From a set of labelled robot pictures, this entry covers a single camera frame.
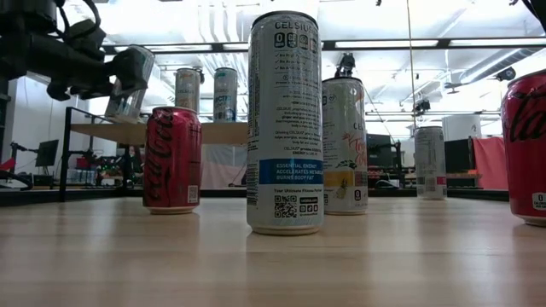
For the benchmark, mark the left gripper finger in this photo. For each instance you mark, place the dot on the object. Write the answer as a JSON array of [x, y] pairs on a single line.
[[130, 70], [81, 91]]

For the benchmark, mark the Celsius Peach Vibe can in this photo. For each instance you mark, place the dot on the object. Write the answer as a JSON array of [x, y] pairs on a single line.
[[128, 106]]

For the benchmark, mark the Celsius can orange swirl logo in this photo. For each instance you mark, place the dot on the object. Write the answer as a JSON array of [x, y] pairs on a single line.
[[187, 91]]

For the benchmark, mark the Celsius Arctic Vibe can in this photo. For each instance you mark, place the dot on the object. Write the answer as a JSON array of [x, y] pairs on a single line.
[[224, 96]]

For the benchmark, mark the Celsius Tropical Vibe can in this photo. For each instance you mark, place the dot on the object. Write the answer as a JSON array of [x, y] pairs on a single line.
[[345, 140]]

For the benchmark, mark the red Coca-Cola can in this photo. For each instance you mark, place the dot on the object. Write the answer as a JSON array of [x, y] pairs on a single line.
[[172, 162], [526, 153]]

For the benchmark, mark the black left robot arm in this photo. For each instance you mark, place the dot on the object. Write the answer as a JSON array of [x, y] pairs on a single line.
[[25, 25]]

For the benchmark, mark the black background robot arm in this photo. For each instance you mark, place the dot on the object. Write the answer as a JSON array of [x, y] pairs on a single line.
[[17, 148]]

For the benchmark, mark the wooden shelf board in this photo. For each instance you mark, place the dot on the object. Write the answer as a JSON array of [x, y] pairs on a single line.
[[106, 133]]

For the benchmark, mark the ceiling light strip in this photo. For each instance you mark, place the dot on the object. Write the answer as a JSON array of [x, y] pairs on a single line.
[[384, 43], [183, 48], [499, 42]]

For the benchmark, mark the small black monitor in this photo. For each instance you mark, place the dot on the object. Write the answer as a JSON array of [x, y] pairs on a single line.
[[47, 152]]

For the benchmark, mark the white cloth sheet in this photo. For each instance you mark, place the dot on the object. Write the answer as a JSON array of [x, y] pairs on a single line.
[[222, 166]]

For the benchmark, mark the white Celsius can blue band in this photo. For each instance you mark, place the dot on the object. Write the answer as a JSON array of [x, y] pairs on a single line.
[[285, 128]]

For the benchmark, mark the black ceiling beam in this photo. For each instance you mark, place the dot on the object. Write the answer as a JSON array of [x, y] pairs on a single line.
[[328, 44]]

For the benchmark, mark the black hanging device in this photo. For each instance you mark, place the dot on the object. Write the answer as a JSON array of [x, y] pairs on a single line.
[[345, 66]]

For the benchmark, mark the black computer monitor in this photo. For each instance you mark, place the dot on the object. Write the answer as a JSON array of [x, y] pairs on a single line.
[[379, 151]]

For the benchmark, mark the thin hanging pole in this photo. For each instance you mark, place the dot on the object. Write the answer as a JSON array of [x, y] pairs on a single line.
[[410, 64]]

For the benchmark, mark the white Celsius can black lid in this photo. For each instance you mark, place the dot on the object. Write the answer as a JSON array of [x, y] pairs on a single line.
[[430, 162]]

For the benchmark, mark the black cabinet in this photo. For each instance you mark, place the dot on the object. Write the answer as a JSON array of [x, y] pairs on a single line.
[[458, 155]]

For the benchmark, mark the red cloth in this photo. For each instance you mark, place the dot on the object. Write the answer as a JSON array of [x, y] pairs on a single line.
[[490, 164]]

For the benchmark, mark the black aluminium table frame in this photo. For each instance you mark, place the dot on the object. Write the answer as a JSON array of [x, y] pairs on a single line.
[[64, 170]]

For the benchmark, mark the black ceiling camera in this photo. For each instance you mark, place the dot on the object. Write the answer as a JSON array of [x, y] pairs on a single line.
[[505, 74], [422, 105]]

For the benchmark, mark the silver ceiling duct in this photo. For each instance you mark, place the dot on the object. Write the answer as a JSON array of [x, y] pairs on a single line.
[[490, 64]]

